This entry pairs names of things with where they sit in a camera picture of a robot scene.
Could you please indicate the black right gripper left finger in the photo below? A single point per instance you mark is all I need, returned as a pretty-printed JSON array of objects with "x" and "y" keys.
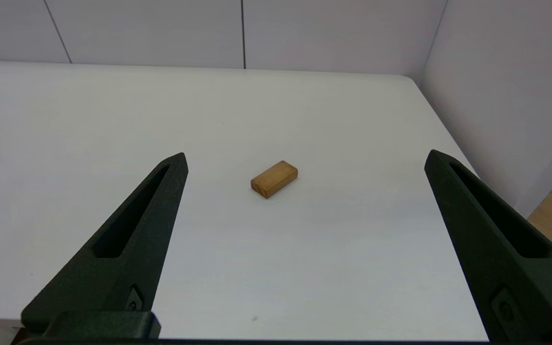
[{"x": 147, "y": 249}]

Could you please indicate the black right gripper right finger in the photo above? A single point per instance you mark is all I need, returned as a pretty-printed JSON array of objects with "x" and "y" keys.
[{"x": 491, "y": 258}]

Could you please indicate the rectangular dark wooden block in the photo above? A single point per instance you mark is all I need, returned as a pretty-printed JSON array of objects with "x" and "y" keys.
[{"x": 274, "y": 179}]

